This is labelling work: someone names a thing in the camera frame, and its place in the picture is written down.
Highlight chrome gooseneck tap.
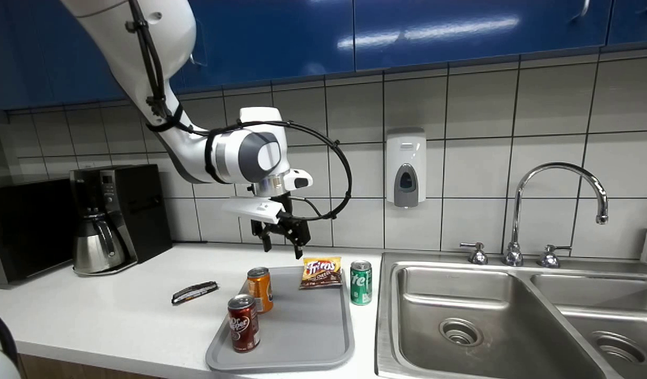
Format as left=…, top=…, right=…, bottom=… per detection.
left=502, top=162, right=610, bottom=267

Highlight steel coffee carafe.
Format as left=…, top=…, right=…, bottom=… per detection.
left=73, top=212, right=127, bottom=275

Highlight steel double sink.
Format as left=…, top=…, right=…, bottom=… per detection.
left=375, top=251, right=647, bottom=379

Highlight grey plastic tray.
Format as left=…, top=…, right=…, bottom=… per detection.
left=205, top=265, right=355, bottom=374

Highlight blue cabinet door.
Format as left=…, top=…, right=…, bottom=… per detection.
left=0, top=0, right=128, bottom=111
left=171, top=0, right=356, bottom=93
left=607, top=0, right=647, bottom=48
left=353, top=0, right=614, bottom=73

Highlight chrome tap lever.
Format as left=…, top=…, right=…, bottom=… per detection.
left=459, top=242, right=489, bottom=265
left=537, top=244, right=572, bottom=268

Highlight blue wall cabinet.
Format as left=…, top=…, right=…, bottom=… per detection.
left=0, top=0, right=647, bottom=112

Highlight white wall soap dispenser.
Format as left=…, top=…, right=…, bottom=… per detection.
left=385, top=127, right=427, bottom=208

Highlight black candy bar wrapper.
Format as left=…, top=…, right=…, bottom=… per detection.
left=171, top=281, right=220, bottom=305

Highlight yellow and brown chip bag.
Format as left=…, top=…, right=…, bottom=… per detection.
left=300, top=256, right=344, bottom=290

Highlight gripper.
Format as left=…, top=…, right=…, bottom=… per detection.
left=251, top=193, right=312, bottom=260

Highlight black coffee maker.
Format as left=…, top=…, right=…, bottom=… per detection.
left=69, top=164, right=173, bottom=276

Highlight orange soda can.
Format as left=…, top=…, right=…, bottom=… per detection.
left=247, top=266, right=274, bottom=315

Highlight dark red soda can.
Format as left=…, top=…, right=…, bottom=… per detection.
left=227, top=294, right=261, bottom=353

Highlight green soda can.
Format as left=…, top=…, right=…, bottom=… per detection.
left=350, top=260, right=373, bottom=306

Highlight black microwave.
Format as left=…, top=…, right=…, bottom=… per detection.
left=0, top=176, right=79, bottom=288

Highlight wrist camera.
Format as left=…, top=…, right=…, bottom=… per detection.
left=222, top=196, right=285, bottom=225

